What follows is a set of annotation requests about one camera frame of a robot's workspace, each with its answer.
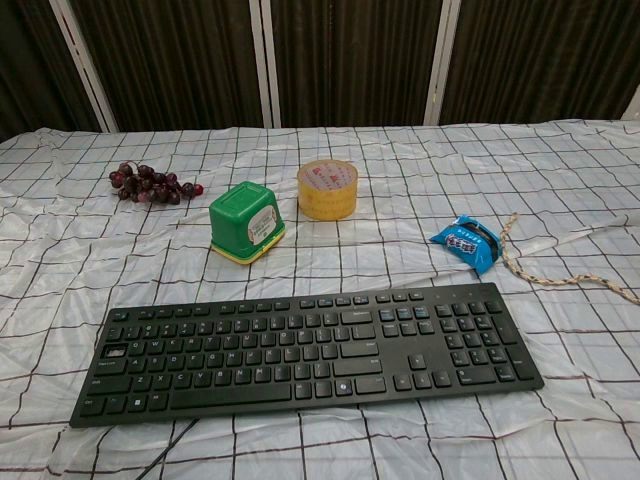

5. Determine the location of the black computer keyboard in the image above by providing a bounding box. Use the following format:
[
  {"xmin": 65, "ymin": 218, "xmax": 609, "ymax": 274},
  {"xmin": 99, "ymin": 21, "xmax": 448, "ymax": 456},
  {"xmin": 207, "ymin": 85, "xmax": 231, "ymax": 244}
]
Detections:
[{"xmin": 68, "ymin": 282, "xmax": 546, "ymax": 429}]

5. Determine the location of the white checked tablecloth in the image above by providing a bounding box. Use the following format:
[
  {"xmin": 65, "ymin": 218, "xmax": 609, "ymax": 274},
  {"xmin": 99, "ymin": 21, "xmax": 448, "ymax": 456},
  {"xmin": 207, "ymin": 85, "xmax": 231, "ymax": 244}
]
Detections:
[{"xmin": 0, "ymin": 117, "xmax": 640, "ymax": 480}]

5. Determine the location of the yellow clear tape roll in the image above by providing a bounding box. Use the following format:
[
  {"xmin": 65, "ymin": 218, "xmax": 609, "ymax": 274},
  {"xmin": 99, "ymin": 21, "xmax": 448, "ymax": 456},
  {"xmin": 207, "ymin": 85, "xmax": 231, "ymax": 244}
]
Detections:
[{"xmin": 297, "ymin": 159, "xmax": 359, "ymax": 221}]

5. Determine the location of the green plastic box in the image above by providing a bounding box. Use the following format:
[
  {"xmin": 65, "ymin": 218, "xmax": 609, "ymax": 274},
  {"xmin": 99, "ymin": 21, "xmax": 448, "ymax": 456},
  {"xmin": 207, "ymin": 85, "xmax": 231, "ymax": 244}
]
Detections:
[{"xmin": 208, "ymin": 182, "xmax": 287, "ymax": 265}]

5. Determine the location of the blue snack packet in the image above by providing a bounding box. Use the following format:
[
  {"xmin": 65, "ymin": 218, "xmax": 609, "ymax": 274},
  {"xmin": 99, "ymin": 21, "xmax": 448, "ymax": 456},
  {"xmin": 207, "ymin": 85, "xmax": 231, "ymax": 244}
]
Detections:
[{"xmin": 429, "ymin": 214, "xmax": 502, "ymax": 278}]

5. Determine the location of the dark red grape bunch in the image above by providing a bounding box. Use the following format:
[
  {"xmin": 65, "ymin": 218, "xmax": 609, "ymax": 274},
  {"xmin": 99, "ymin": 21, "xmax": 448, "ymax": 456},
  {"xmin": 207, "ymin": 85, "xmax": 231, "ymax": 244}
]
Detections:
[{"xmin": 108, "ymin": 160, "xmax": 205, "ymax": 206}]

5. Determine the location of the dark folding screen panel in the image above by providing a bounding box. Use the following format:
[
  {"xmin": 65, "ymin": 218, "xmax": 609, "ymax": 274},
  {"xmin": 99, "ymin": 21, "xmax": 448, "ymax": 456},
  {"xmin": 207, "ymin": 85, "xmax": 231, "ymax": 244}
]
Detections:
[
  {"xmin": 48, "ymin": 0, "xmax": 275, "ymax": 133},
  {"xmin": 422, "ymin": 0, "xmax": 640, "ymax": 126},
  {"xmin": 248, "ymin": 0, "xmax": 462, "ymax": 128},
  {"xmin": 0, "ymin": 0, "xmax": 114, "ymax": 144}
]

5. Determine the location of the beige braided rope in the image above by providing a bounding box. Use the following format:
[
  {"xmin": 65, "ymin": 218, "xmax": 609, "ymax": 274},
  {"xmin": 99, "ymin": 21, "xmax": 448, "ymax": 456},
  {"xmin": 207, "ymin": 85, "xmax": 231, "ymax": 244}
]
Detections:
[{"xmin": 500, "ymin": 212, "xmax": 640, "ymax": 307}]

